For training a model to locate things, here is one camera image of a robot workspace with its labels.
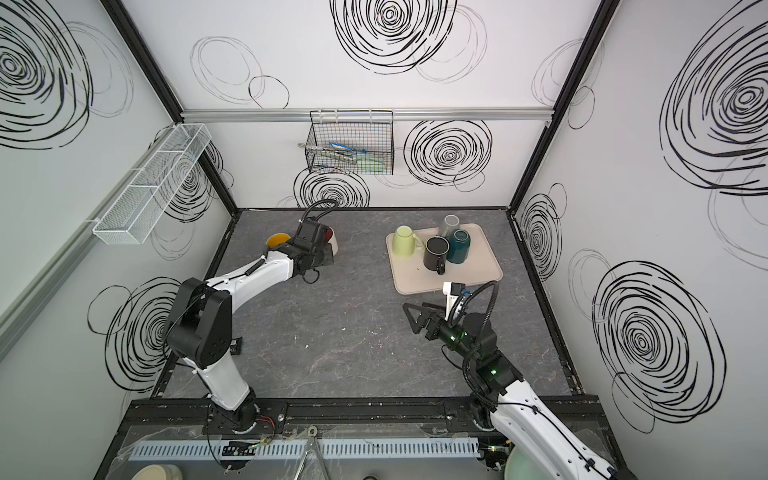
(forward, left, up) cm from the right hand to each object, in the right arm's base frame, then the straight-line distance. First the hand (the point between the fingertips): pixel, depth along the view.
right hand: (412, 313), depth 74 cm
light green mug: (+30, +1, -10) cm, 32 cm away
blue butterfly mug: (+27, +43, -5) cm, 51 cm away
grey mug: (+37, -14, -7) cm, 40 cm away
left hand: (+23, +27, -6) cm, 37 cm away
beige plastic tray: (+24, 0, -21) cm, 32 cm away
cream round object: (-33, +53, -9) cm, 63 cm away
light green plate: (-29, -25, -16) cm, 41 cm away
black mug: (+25, -8, -9) cm, 28 cm away
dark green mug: (+29, -17, -9) cm, 35 cm away
